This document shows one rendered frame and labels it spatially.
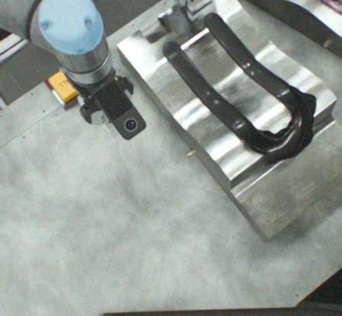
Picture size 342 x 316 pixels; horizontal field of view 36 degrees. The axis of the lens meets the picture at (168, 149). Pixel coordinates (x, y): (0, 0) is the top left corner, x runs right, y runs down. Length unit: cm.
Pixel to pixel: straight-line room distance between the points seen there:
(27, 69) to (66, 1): 123
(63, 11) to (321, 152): 62
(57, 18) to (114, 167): 51
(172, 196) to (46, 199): 26
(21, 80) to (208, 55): 94
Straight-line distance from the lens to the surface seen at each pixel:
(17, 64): 194
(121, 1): 197
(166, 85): 109
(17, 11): 74
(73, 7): 70
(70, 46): 70
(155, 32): 117
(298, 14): 120
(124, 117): 86
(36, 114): 120
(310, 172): 109
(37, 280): 114
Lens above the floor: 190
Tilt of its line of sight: 75 degrees down
